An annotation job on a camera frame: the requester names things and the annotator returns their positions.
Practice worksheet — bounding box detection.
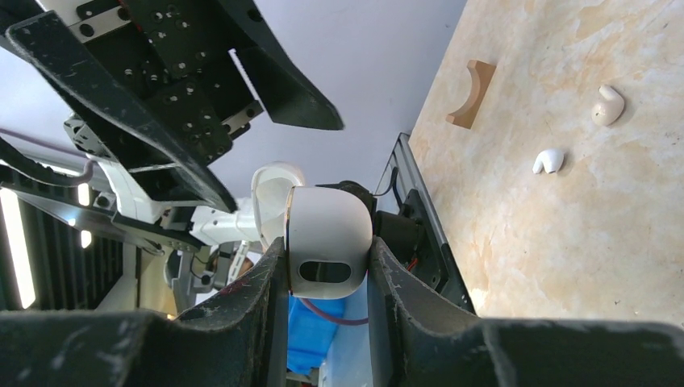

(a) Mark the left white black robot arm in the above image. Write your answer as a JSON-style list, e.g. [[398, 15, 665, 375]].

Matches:
[[1, 1, 344, 252]]

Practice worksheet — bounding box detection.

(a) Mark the white wireless earbud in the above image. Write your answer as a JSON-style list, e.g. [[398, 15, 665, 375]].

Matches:
[[532, 148, 565, 174]]

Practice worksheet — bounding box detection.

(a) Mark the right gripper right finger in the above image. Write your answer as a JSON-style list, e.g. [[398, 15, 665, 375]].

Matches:
[[367, 238, 683, 386]]

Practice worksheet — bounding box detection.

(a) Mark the small beige earbud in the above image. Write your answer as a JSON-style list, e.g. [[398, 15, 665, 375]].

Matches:
[[590, 85, 626, 127]]

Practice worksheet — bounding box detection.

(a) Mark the purple cable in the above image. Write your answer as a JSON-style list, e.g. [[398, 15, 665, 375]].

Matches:
[[0, 127, 98, 188], [296, 298, 371, 327]]

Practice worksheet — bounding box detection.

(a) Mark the white earbud charging case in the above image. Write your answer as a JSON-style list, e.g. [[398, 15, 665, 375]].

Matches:
[[251, 162, 376, 299]]

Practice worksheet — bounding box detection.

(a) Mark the wooden arch block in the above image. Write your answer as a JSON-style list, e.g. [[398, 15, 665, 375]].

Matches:
[[445, 60, 496, 129]]

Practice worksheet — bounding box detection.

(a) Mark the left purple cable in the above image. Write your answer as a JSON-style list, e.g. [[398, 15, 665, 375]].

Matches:
[[0, 127, 98, 188]]

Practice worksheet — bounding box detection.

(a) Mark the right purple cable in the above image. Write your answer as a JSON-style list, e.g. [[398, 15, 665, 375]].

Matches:
[[296, 298, 371, 327]]

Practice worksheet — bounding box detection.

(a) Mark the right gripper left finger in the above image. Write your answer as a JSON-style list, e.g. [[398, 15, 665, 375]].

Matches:
[[1, 238, 288, 386]]

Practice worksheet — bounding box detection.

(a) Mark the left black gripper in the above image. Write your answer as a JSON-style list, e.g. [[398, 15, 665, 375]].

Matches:
[[6, 1, 344, 213]]

